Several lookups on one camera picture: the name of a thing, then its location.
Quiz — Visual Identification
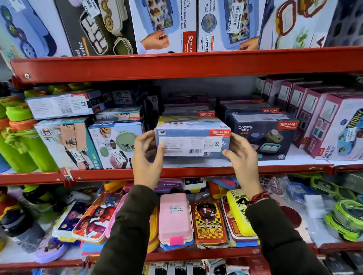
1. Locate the person's left hand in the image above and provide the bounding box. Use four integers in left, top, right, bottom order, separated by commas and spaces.
130, 129, 168, 192

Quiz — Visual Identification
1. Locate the person's right hand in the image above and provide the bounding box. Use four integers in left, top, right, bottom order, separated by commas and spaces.
221, 132, 263, 201

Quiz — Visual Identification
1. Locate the light blue lunch box carton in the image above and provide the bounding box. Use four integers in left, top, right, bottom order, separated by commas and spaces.
155, 113, 233, 161

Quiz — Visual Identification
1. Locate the person's left forearm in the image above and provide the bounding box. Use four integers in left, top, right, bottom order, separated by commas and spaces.
83, 184, 163, 275

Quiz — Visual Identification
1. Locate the person's right forearm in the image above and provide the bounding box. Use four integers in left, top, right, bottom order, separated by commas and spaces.
245, 196, 331, 275

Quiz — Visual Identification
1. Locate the red metal shelf board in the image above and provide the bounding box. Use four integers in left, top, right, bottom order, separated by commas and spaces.
10, 46, 363, 86
0, 240, 363, 271
0, 159, 363, 188

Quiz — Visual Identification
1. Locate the navy snack box carton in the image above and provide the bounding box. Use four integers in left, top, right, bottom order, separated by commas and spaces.
226, 110, 302, 163

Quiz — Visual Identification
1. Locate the white green lunch box carton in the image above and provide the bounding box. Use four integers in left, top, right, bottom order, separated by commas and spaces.
88, 119, 146, 171

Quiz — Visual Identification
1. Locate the black slim carton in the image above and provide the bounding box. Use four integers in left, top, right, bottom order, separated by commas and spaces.
141, 86, 163, 130

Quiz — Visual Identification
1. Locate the navy flat carton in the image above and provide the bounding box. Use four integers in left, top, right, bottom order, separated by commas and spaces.
218, 101, 280, 122

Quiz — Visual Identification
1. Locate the yellow plastic pencil box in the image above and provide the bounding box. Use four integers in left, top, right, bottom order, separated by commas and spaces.
226, 188, 258, 239

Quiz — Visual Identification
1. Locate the stack of dark flat cartons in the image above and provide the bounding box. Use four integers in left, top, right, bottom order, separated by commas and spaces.
162, 91, 216, 120

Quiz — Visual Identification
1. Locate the small teal flat carton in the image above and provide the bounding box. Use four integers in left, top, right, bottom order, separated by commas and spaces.
95, 107, 143, 122

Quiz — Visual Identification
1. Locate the pink plastic lunch box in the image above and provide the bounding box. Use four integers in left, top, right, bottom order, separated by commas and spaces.
156, 192, 195, 247

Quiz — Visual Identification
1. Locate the red yellow car pencil box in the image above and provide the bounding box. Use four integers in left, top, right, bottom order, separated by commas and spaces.
191, 199, 228, 246

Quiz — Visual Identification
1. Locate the red white pencil box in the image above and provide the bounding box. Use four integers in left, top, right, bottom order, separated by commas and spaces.
220, 194, 260, 244

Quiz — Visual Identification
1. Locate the dark blue compartment carton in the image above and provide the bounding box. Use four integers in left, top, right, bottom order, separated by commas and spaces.
111, 89, 140, 108

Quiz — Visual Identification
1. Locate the yellow plastic lunch box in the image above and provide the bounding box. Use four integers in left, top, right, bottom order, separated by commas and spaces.
145, 206, 161, 254

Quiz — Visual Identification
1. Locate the pink slim pencil box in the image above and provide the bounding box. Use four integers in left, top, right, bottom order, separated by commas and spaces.
103, 192, 130, 239

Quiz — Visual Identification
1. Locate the orange cartoon pencil box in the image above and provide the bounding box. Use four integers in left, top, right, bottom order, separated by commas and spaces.
71, 191, 125, 245

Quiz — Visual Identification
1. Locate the blue plastic lunch box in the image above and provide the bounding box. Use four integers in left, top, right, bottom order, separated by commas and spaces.
159, 239, 195, 252

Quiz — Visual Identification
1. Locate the light blue cartoon carton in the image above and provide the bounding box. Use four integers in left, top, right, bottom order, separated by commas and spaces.
34, 116, 103, 173

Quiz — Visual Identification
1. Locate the green rimmed steel container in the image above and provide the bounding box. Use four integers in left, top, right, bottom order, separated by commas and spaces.
309, 174, 358, 202
323, 198, 363, 243

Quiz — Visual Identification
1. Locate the row of pink white cartons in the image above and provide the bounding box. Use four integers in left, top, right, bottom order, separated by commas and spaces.
255, 73, 363, 165

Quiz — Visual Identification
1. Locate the white dark cartoon pencil box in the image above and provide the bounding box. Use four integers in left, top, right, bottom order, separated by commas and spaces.
50, 200, 92, 244

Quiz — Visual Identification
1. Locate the white label flat carton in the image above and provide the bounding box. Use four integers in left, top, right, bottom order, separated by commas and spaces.
25, 90, 106, 120

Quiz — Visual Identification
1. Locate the row of white black cartons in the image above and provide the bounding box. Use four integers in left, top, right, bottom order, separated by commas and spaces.
140, 258, 228, 275

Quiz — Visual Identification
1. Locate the white puzzle lunch box carton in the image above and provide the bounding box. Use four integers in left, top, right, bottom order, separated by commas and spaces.
196, 0, 270, 53
127, 0, 200, 55

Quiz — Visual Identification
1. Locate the row of green water bottles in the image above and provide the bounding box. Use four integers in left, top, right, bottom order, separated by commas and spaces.
0, 82, 95, 175

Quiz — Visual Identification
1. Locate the purple plastic box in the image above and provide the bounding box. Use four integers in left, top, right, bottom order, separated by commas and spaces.
33, 237, 70, 264

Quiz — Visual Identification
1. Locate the black lunch box carton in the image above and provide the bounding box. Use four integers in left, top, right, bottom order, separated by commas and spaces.
53, 0, 138, 58

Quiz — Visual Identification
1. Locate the white brown-rimmed container carton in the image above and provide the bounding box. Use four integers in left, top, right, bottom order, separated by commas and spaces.
256, 0, 346, 50

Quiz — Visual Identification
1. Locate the black water bottle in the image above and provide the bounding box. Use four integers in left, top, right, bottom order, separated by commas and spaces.
0, 208, 47, 255

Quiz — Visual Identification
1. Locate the red yellow water bottle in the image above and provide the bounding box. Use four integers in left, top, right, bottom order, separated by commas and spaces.
0, 190, 23, 222

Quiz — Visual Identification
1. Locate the dark grey patterned carton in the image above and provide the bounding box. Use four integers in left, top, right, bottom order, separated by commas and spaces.
323, 0, 363, 48

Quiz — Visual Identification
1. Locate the blue wheel print carton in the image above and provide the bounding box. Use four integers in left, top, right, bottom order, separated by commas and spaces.
0, 0, 73, 64

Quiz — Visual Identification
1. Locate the red thread bracelet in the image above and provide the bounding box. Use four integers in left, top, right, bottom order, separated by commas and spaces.
247, 190, 272, 206

